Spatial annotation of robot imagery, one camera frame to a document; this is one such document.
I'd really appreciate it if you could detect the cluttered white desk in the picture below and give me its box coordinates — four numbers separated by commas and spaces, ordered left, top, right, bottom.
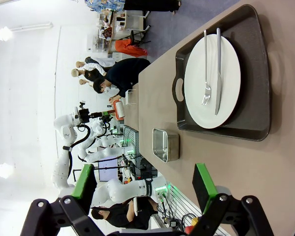
98, 11, 148, 54

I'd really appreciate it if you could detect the silver fork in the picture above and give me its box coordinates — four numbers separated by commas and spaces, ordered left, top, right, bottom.
201, 29, 212, 106

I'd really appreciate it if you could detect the masked person in black top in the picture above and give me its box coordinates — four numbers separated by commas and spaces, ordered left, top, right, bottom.
92, 58, 152, 99

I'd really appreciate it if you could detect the white round plate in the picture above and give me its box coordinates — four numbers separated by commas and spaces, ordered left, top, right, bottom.
184, 33, 241, 129

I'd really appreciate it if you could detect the red emergency stop button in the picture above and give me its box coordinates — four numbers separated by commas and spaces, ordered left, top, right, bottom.
186, 217, 200, 234

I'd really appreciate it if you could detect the seated person in black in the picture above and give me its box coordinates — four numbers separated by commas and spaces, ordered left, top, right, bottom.
90, 198, 160, 231

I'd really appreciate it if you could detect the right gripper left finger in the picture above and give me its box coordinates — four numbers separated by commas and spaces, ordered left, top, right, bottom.
20, 164, 108, 236

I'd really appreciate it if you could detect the orange bag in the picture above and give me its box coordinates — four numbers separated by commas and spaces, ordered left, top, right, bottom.
114, 39, 148, 58

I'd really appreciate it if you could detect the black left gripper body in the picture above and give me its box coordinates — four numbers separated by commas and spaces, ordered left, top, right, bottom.
76, 108, 91, 123

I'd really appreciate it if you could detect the black office chair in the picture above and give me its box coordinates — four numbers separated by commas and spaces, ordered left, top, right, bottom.
124, 24, 152, 46

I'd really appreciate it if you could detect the rectangular metal tin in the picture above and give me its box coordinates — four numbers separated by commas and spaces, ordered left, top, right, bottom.
152, 127, 180, 163

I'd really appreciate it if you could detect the dark brown serving tray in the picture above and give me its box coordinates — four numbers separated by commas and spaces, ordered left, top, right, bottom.
172, 4, 271, 142

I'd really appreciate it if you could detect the grey equipment rack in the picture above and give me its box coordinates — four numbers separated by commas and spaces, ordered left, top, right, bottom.
122, 125, 140, 160

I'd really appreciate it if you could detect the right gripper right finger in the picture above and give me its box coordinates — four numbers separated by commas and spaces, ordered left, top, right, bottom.
186, 162, 275, 236

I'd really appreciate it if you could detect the white wire grid panel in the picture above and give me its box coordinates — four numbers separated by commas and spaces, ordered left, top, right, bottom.
159, 186, 227, 236

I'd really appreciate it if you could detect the computer monitor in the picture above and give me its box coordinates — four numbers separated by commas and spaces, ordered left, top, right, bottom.
98, 159, 119, 182

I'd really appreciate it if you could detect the round ceiling lamp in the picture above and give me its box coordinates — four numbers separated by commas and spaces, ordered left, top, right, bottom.
0, 26, 14, 42
0, 162, 15, 179

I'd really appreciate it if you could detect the silver table knife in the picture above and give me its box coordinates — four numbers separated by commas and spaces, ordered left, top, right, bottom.
215, 28, 223, 116

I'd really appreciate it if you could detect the small white holder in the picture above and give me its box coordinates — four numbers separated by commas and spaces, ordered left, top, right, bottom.
125, 89, 137, 106

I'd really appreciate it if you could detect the white ceiling duct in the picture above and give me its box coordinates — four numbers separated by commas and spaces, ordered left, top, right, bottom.
0, 21, 54, 37

